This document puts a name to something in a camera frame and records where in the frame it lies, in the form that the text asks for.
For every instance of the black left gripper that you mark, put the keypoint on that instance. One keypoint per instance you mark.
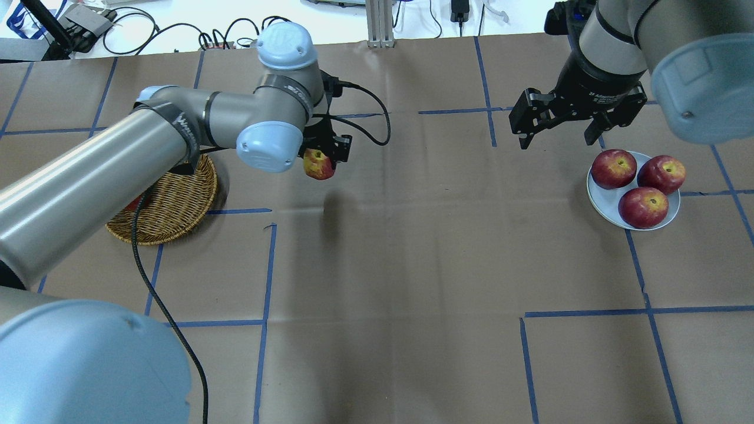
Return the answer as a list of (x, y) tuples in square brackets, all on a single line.
[(340, 146)]

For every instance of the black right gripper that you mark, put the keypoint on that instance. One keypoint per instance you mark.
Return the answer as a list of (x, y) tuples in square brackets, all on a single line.
[(591, 86)]

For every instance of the red yellow carried apple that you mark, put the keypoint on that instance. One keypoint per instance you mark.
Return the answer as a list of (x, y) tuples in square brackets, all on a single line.
[(317, 165)]

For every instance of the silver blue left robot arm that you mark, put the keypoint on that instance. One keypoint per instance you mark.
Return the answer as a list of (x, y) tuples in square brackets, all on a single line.
[(90, 361)]

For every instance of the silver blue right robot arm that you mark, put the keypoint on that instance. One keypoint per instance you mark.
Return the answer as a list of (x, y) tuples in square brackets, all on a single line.
[(697, 54)]

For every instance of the red apple front on plate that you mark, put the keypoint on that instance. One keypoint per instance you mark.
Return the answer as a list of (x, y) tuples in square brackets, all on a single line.
[(613, 169)]

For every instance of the red apple on plate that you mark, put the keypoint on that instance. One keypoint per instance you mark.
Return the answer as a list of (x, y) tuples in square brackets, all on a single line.
[(613, 169), (663, 172), (643, 207)]

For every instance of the light blue plate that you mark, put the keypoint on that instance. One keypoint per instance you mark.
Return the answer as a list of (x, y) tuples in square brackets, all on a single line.
[(605, 202)]

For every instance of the red apple back on plate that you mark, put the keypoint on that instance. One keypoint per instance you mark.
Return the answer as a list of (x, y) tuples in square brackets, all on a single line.
[(663, 172)]

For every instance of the woven wicker basket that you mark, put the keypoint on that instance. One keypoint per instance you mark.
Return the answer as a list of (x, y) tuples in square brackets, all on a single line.
[(178, 204)]

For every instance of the red apple in basket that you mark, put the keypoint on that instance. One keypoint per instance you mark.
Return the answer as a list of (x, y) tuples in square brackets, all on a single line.
[(134, 204)]

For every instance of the black power adapter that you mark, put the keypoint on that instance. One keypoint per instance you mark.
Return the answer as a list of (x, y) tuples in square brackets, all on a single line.
[(459, 11)]

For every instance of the aluminium frame post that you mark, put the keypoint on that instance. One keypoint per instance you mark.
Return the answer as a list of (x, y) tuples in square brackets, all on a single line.
[(379, 24)]

